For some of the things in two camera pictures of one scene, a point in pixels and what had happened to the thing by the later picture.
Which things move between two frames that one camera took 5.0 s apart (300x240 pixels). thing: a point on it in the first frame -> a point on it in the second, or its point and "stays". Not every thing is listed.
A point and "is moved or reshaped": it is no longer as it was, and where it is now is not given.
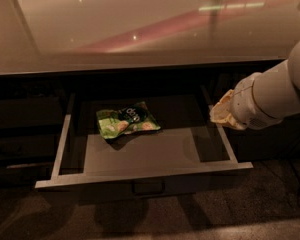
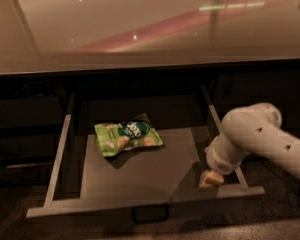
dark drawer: [22, 147] stays
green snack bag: [134, 118] -> [132, 133]
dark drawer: [189, 154] is moved or reshaped
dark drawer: [26, 111] stays
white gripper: [246, 104] -> [219, 165]
